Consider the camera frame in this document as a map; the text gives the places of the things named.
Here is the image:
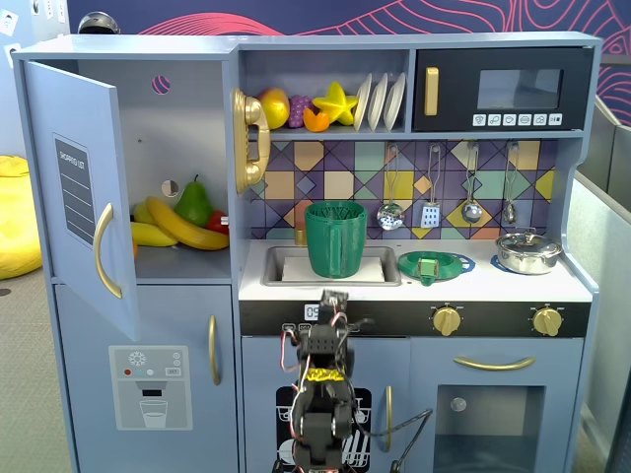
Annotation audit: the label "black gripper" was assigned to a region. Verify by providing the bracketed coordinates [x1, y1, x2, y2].
[310, 305, 350, 339]

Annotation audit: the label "blue shopping list cabinet door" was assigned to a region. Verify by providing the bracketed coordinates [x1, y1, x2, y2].
[22, 59, 142, 342]

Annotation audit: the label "green printed cup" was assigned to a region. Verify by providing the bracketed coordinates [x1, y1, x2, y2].
[303, 200, 369, 280]

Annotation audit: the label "grey toy sink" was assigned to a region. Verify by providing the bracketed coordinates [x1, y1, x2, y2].
[260, 243, 403, 288]

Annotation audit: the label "gold stove knob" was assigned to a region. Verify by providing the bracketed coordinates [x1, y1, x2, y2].
[531, 304, 564, 339]
[432, 304, 463, 338]

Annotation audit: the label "metal toy strainer spoon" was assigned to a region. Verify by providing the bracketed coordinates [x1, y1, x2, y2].
[376, 143, 406, 232]

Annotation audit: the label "green round lid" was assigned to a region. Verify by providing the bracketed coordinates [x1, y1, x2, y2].
[397, 250, 471, 288]

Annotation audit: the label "metal toy slotted spatula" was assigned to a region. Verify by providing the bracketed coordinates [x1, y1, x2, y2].
[419, 143, 442, 230]

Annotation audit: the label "red toy pepper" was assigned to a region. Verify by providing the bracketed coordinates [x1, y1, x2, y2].
[205, 210, 231, 236]

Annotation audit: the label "blue toy kitchen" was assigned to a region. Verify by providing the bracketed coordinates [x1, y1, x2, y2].
[12, 32, 603, 473]

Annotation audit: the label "orange-yellow toy banana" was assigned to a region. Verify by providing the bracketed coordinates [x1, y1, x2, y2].
[146, 196, 231, 252]

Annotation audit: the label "green toy pear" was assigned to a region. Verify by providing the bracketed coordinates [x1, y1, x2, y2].
[173, 173, 216, 230]

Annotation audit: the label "metal toy ladle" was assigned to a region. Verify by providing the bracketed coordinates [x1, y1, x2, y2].
[460, 142, 484, 224]

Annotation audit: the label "large pale yellow toy banana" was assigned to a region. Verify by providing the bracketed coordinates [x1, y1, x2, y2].
[129, 221, 179, 248]

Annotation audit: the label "orange toy fruit slice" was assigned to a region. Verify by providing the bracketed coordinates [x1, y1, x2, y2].
[302, 106, 331, 134]

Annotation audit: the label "silver toy pot with lid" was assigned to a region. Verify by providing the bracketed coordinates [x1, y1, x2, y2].
[494, 227, 564, 276]

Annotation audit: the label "purple toy grapes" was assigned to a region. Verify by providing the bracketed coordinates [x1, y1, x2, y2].
[287, 94, 315, 130]

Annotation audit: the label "small yellow toy banana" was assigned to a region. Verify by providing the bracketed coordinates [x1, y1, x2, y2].
[133, 200, 160, 226]

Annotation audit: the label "yellow toy star fruit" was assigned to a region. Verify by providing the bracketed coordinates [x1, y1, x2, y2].
[311, 81, 361, 126]

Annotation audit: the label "white toy plate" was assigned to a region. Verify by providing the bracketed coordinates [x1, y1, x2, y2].
[383, 72, 407, 131]
[353, 73, 374, 133]
[367, 73, 389, 132]

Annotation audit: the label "yellow red toy mango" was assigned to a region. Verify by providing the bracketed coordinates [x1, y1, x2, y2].
[257, 87, 292, 131]

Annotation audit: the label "gold toy telephone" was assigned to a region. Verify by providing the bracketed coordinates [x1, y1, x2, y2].
[231, 87, 273, 196]

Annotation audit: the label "grey desk partition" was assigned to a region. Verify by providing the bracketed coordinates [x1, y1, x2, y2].
[575, 93, 631, 198]
[565, 169, 631, 473]

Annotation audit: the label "black toy microwave door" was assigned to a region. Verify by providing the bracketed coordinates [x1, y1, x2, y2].
[412, 46, 596, 133]

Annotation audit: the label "yellow bean bag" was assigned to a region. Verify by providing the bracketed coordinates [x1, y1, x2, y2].
[0, 154, 45, 282]

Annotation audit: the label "black helmet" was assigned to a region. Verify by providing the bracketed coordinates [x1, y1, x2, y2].
[77, 11, 121, 36]

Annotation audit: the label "small wrist camera board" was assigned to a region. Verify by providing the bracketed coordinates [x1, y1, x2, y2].
[319, 289, 351, 309]

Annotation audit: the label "gold dishwasher handle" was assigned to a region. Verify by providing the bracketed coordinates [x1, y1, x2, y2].
[384, 384, 395, 452]

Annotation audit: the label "gold freezer door handle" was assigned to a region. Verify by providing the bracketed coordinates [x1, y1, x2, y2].
[207, 314, 223, 387]

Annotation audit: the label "black cable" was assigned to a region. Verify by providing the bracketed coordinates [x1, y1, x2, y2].
[372, 407, 436, 473]

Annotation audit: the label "gold oven handle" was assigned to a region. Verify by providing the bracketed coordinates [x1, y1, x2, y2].
[453, 355, 537, 372]

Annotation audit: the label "long gold cabinet door handle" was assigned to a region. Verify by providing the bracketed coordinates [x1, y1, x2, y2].
[93, 202, 123, 301]

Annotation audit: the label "gold microwave handle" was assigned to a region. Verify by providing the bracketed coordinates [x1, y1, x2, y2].
[424, 66, 441, 117]

